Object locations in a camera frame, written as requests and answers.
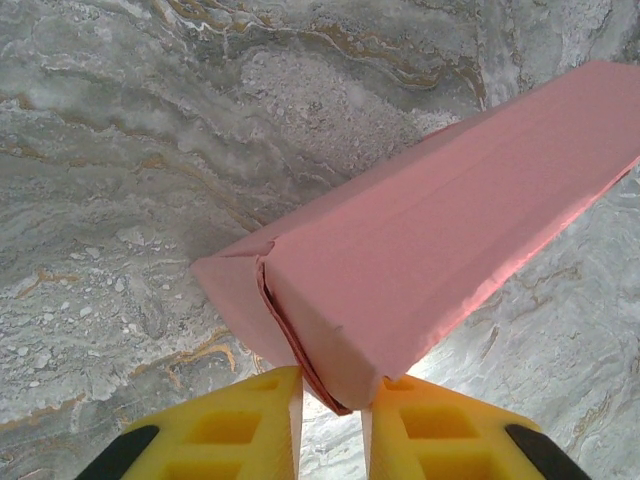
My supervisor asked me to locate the pink paper box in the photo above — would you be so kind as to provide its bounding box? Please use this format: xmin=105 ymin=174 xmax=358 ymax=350
xmin=189 ymin=59 xmax=640 ymax=416

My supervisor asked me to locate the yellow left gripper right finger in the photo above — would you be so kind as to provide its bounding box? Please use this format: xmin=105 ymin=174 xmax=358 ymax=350
xmin=360 ymin=375 xmax=594 ymax=480

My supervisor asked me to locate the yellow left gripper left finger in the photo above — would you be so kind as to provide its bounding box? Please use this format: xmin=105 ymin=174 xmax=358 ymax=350
xmin=74 ymin=365 xmax=305 ymax=480

